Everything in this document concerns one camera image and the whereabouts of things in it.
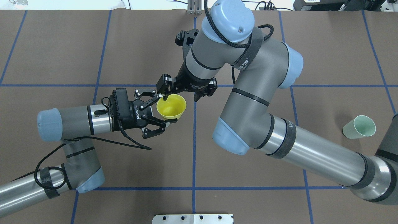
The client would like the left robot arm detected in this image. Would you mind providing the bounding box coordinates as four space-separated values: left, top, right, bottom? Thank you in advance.
1 88 177 218

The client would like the yellow plastic cup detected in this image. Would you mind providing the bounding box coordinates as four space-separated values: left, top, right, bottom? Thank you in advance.
156 95 187 119

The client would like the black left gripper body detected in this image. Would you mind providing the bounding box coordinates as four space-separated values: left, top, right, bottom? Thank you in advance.
126 100 146 129

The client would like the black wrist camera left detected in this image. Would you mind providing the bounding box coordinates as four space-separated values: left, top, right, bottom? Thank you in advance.
111 88 134 131

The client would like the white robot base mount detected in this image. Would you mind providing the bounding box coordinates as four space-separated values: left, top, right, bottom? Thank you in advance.
152 214 234 224

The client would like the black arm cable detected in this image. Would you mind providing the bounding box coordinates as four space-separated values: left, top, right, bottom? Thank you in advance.
34 97 152 191
204 0 275 84

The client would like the light green plastic cup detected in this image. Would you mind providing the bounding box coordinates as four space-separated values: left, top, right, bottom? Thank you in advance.
342 115 376 139

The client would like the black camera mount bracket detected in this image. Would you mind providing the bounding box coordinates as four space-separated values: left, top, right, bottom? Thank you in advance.
175 29 200 61

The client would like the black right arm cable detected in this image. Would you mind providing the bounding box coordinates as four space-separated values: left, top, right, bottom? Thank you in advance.
204 0 275 84

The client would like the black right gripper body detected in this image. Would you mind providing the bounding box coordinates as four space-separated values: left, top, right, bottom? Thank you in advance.
174 70 216 94

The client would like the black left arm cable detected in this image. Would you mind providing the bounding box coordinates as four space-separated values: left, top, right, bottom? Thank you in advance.
34 97 152 191

